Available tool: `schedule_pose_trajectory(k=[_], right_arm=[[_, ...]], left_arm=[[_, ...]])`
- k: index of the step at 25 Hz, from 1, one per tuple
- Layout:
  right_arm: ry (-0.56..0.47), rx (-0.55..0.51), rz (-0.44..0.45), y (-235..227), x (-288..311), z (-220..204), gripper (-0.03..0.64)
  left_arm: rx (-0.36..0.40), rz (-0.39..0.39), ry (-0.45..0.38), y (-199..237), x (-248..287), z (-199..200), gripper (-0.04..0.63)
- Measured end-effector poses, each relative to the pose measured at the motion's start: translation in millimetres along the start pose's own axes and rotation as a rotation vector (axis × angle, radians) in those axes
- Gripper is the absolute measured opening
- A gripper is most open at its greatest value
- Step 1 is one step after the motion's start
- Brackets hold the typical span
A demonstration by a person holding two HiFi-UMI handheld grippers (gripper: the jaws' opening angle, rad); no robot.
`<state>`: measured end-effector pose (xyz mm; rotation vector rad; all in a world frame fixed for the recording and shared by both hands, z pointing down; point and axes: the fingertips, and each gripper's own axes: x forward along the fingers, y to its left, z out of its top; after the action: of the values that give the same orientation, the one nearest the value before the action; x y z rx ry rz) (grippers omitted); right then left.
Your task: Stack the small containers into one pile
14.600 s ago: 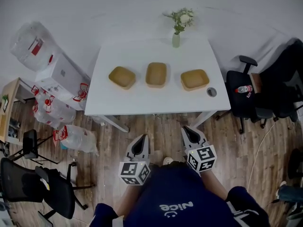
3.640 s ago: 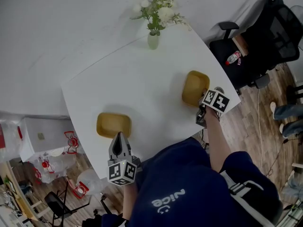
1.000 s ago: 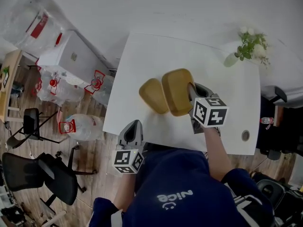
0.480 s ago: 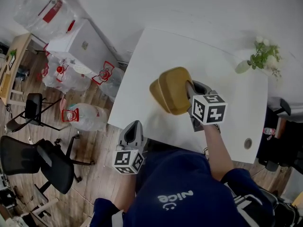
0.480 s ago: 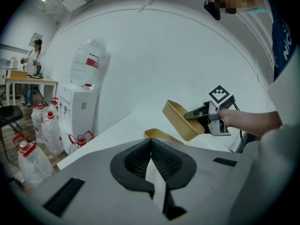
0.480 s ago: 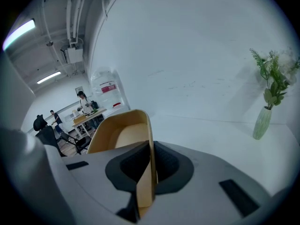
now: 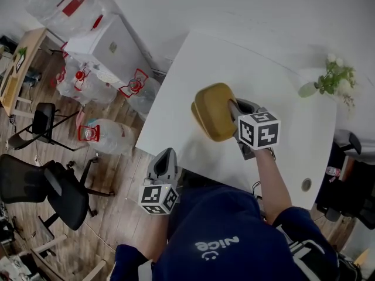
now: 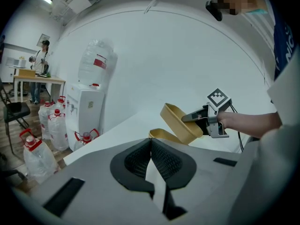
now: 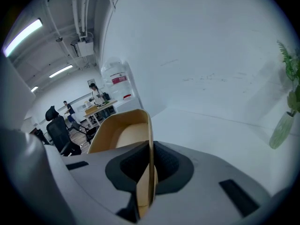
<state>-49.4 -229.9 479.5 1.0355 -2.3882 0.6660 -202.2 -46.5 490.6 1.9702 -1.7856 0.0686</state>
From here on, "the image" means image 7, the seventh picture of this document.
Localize light wooden desk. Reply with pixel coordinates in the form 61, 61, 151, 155
0, 27, 49, 116

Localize person's navy shirt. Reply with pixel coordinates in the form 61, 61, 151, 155
110, 184, 340, 281

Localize black ergonomic office chair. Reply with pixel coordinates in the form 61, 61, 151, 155
316, 129, 375, 231

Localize person's left forearm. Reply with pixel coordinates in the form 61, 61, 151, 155
145, 214, 171, 259

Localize person's black trousers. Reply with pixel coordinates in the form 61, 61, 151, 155
177, 168, 217, 189

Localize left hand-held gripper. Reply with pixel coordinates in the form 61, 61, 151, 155
138, 148, 180, 215

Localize white flower bouquet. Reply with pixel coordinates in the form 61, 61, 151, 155
313, 53, 357, 108

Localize person's right forearm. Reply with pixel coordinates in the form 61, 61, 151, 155
254, 148, 293, 225

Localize white water dispenser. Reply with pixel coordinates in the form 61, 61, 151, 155
63, 13, 153, 83

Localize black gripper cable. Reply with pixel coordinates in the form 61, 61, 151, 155
251, 180, 266, 200

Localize woven wooden tray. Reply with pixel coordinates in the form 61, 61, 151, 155
1, 76, 18, 107

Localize black mesh office chair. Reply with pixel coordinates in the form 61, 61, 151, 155
0, 153, 117, 231

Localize small black picture frame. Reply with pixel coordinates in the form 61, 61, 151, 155
14, 47, 29, 71

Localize black white shoulder strap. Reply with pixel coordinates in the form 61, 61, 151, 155
275, 225, 338, 281

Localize brown cardboard box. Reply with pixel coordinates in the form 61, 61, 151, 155
341, 155, 355, 181

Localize black folding chair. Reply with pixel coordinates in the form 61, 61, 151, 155
8, 102, 88, 152

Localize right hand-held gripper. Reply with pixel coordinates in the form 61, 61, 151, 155
227, 97, 281, 160

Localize pale green vase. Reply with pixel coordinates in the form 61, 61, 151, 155
298, 81, 320, 98

